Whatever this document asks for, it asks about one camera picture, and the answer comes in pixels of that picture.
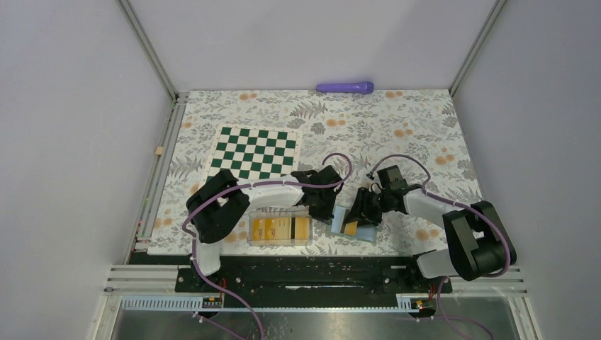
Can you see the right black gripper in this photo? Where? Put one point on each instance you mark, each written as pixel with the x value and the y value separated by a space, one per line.
pixel 365 216

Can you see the green white chessboard mat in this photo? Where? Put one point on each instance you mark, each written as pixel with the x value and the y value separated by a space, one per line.
pixel 253 152

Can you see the purple cylinder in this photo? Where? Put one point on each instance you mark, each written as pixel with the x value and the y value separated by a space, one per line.
pixel 364 87

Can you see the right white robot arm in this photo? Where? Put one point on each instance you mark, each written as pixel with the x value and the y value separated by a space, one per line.
pixel 477 243

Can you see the floral tablecloth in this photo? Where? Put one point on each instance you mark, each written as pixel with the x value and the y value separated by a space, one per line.
pixel 416 130

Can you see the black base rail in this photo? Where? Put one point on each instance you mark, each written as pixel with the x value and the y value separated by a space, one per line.
pixel 312 281

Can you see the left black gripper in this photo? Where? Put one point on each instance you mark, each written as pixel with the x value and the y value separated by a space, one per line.
pixel 324 215

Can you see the clear plastic card box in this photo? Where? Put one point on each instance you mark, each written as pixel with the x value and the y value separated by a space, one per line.
pixel 275 214

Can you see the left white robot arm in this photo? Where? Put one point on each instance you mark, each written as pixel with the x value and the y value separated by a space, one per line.
pixel 217 206

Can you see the green leather card holder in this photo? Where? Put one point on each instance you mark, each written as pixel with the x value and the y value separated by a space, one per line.
pixel 365 233

